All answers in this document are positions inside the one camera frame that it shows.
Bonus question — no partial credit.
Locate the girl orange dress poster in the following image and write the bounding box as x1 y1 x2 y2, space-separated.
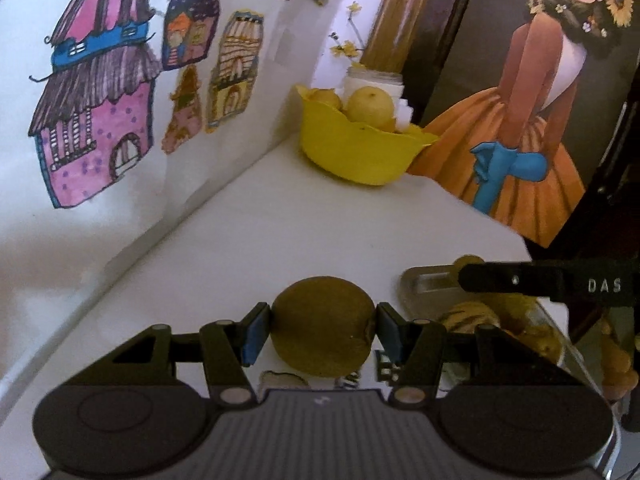
408 0 634 247

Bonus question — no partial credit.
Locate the person's right hand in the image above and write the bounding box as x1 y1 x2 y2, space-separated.
601 318 639 403

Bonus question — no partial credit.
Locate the yellow pear in bowl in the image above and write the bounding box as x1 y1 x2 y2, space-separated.
345 86 396 132

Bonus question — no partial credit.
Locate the wooden door frame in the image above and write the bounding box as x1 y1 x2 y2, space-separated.
360 0 428 73

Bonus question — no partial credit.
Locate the yellow plastic bowl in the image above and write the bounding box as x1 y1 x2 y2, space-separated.
296 84 438 186

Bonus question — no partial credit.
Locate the white paper table mat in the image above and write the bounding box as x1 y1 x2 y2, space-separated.
1 140 528 479

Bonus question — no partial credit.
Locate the white cup in bowl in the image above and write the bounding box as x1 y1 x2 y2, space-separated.
395 99 413 131

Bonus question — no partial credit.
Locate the colourful houses drawing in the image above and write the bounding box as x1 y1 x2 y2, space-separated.
1 0 328 245

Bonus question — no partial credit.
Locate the white jar with flowers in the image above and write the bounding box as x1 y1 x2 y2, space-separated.
330 1 404 108

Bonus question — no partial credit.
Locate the yellow-green mango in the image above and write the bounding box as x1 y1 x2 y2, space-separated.
484 292 537 335

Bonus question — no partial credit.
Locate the small striped pepino melon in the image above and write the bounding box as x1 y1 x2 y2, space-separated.
437 301 500 334

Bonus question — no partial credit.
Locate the dark metal baking tray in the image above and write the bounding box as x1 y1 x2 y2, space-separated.
398 255 637 403

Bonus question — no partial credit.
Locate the large brown kiwi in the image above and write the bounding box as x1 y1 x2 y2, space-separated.
270 276 375 378

